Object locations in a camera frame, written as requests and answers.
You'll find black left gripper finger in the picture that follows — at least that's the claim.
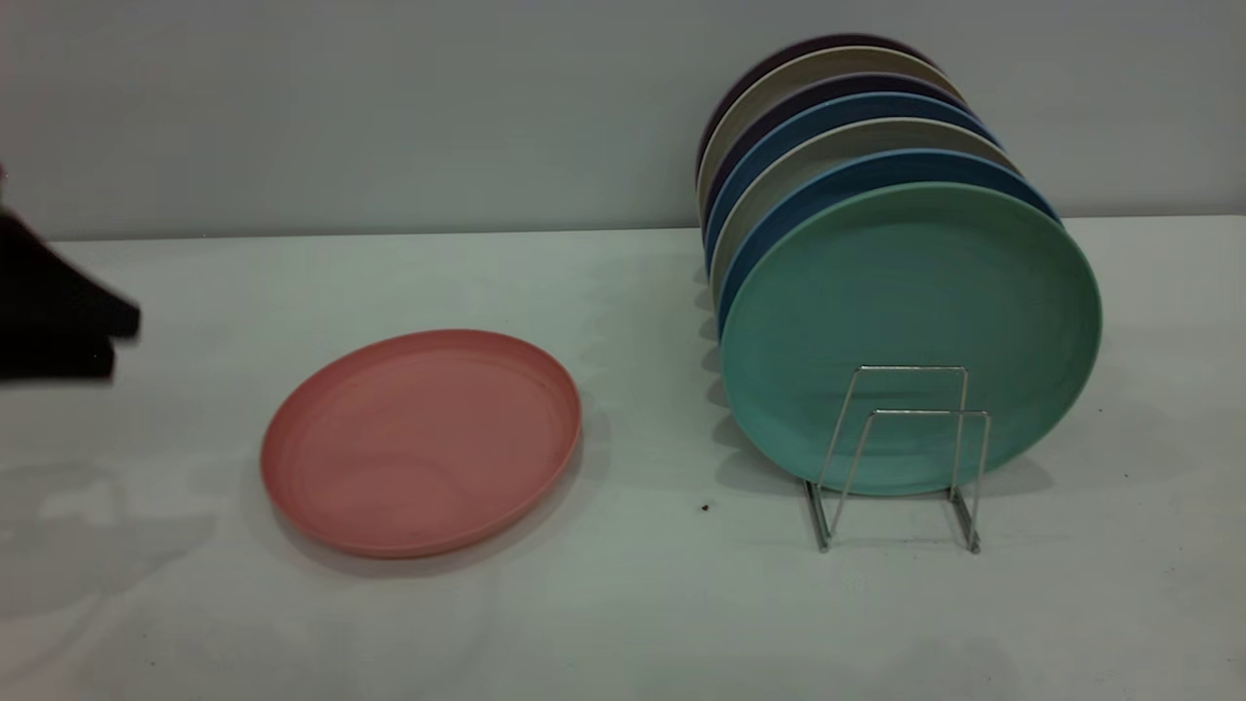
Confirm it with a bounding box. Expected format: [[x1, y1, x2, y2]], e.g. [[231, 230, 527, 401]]
[[0, 341, 116, 383], [0, 209, 142, 342]]

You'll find pink round plate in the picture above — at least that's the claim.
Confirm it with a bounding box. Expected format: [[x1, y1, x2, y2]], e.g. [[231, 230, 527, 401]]
[[260, 329, 583, 560]]

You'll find beige round plate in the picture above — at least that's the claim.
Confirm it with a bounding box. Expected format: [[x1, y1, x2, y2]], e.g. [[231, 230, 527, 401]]
[[709, 118, 1021, 308], [696, 47, 960, 210]]

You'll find purple round plate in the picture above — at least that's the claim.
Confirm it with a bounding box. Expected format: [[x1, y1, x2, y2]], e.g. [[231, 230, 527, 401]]
[[701, 74, 970, 230]]

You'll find dark maroon round plate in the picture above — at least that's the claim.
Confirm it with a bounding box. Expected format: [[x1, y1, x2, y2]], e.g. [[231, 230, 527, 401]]
[[696, 35, 940, 176]]

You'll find blue round plate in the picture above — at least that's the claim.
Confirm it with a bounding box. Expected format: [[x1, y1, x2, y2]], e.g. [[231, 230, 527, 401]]
[[717, 148, 1062, 342], [703, 92, 1002, 274]]

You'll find green round plate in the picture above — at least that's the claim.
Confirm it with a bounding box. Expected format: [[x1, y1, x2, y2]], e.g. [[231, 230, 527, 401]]
[[720, 183, 1103, 498]]

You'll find metal wire plate rack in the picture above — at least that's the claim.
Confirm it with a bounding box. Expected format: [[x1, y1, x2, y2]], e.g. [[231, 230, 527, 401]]
[[804, 366, 992, 556]]

